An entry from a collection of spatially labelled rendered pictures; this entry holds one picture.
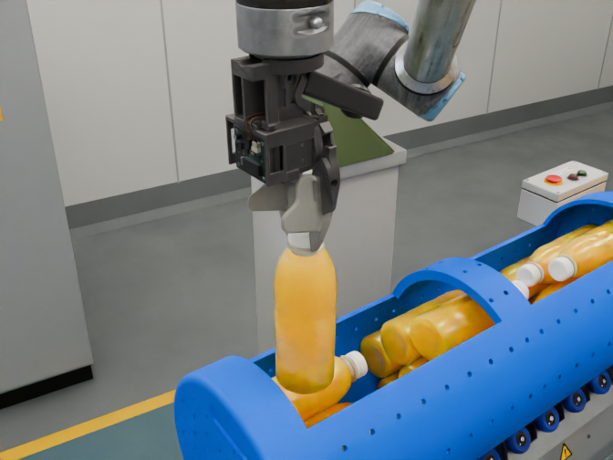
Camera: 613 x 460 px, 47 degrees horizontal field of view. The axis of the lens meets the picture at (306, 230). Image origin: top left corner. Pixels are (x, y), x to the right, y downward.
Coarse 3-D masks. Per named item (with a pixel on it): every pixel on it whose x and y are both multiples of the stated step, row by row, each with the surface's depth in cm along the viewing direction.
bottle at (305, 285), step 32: (288, 256) 77; (320, 256) 77; (288, 288) 77; (320, 288) 76; (288, 320) 79; (320, 320) 78; (288, 352) 81; (320, 352) 81; (288, 384) 83; (320, 384) 83
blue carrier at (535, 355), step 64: (512, 256) 135; (384, 320) 117; (512, 320) 98; (576, 320) 103; (192, 384) 86; (256, 384) 82; (448, 384) 89; (512, 384) 95; (576, 384) 107; (192, 448) 93; (256, 448) 76; (320, 448) 78; (384, 448) 82; (448, 448) 89
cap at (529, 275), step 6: (528, 264) 124; (522, 270) 123; (528, 270) 122; (534, 270) 122; (522, 276) 124; (528, 276) 123; (534, 276) 122; (540, 276) 123; (528, 282) 123; (534, 282) 122
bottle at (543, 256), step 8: (592, 224) 133; (576, 232) 130; (584, 232) 130; (560, 240) 128; (568, 240) 127; (544, 248) 125; (552, 248) 125; (560, 248) 125; (536, 256) 125; (544, 256) 124; (552, 256) 124; (536, 264) 123; (544, 264) 123; (544, 272) 123; (544, 280) 124; (552, 280) 124
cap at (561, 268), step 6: (558, 258) 117; (564, 258) 117; (552, 264) 117; (558, 264) 116; (564, 264) 116; (570, 264) 116; (552, 270) 118; (558, 270) 117; (564, 270) 116; (570, 270) 116; (552, 276) 118; (558, 276) 117; (564, 276) 116; (570, 276) 116
